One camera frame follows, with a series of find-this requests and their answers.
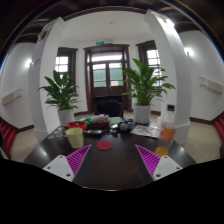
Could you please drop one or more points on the round printed sticker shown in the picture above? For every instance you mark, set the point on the round printed sticker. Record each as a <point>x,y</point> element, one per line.
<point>50,136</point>
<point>57,133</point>
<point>61,128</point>

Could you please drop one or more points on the printed paper leaflet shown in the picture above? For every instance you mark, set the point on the printed paper leaflet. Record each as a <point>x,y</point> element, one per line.
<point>145,130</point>

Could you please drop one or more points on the dark-framed window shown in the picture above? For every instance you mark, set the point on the dark-framed window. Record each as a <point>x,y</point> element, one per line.
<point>62,65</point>
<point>153,58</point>

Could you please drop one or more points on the red carpeted staircase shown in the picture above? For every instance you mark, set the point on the red carpeted staircase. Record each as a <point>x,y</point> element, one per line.
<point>220,128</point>
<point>8,136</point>

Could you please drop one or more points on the flat round red coaster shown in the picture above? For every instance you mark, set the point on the flat round red coaster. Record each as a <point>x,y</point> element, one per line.
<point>105,145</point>

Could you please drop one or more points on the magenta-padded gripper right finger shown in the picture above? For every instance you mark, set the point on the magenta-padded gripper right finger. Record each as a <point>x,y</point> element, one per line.
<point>161,166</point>

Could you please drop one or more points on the dark wooden double door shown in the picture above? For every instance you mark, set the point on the dark wooden double door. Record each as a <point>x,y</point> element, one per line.
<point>107,90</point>

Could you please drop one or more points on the black flat device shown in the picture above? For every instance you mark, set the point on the black flat device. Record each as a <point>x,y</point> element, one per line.
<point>94,132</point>

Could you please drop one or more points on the red plastic box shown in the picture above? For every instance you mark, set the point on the red plastic box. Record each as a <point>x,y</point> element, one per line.
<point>78,125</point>

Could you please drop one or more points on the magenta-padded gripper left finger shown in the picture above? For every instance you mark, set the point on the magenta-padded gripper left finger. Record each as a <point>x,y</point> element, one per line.
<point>63,166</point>

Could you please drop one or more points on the white wall radiator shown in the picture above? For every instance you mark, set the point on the white wall radiator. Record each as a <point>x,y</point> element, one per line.
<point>211,85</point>
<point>10,98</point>

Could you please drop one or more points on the green printed box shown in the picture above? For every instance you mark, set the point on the green printed box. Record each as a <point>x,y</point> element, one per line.
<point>81,119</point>

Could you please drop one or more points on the green exit sign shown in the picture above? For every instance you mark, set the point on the green exit sign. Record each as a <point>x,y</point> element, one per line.
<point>100,43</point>

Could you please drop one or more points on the potted leafy plant white pot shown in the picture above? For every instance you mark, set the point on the potted leafy plant white pot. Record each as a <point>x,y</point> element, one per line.
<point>145,85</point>
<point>61,95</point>

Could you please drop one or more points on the pale yellow cup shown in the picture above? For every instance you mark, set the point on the pale yellow cup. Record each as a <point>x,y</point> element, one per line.
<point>76,137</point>

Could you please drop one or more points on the glowing wall lamp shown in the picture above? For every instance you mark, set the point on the glowing wall lamp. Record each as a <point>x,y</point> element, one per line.
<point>28,63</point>
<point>189,52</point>

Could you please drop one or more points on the clear bottle with orange drink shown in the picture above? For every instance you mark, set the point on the clear bottle with orange drink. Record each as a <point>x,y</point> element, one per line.
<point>166,133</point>

